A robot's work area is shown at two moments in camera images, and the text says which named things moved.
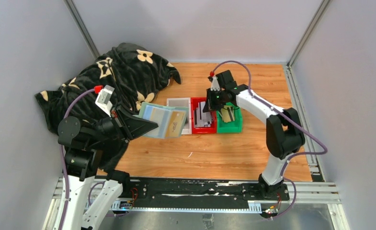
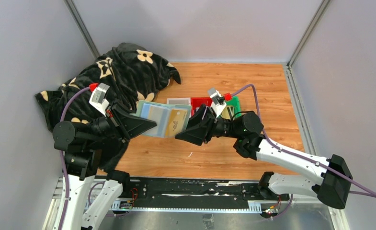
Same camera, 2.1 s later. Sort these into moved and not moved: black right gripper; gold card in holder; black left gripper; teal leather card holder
Moved: black right gripper
Not moved: teal leather card holder; black left gripper; gold card in holder
